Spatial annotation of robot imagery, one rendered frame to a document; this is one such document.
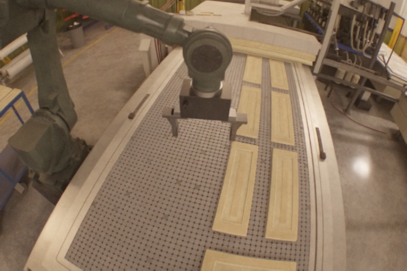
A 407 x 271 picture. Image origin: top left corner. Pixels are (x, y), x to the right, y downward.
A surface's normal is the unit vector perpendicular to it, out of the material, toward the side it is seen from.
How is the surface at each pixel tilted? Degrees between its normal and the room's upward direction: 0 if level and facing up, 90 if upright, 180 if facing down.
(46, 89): 80
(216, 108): 90
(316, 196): 0
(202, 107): 90
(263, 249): 0
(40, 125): 0
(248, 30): 90
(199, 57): 90
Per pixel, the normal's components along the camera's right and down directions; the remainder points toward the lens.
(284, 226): -0.01, -0.58
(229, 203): -0.15, -0.75
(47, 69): -0.07, 0.69
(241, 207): 0.22, -0.67
